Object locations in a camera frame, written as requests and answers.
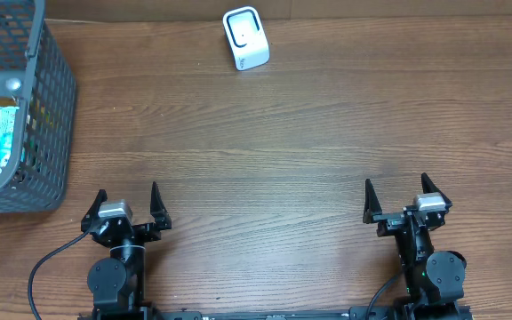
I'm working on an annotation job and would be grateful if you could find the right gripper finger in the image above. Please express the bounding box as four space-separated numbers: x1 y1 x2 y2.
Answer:
363 179 382 224
420 172 452 211

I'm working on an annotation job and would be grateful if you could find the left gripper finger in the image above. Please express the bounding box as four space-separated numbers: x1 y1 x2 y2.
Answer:
81 189 108 232
150 181 172 230

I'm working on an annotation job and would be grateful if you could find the yellow drink bottle silver cap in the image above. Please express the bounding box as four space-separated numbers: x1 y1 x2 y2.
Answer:
5 77 22 94

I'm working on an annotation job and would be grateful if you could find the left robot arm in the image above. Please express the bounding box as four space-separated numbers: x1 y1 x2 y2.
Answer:
81 182 172 319

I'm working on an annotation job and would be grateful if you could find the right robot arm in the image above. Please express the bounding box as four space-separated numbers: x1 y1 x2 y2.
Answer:
363 173 471 319

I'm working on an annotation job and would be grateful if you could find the white barcode scanner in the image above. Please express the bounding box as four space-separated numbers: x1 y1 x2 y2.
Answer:
222 6 270 71

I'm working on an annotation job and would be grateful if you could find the dark grey plastic basket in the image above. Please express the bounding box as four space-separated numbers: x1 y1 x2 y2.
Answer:
0 1 77 213

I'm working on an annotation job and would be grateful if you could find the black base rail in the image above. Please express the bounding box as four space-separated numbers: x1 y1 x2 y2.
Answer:
77 307 475 320

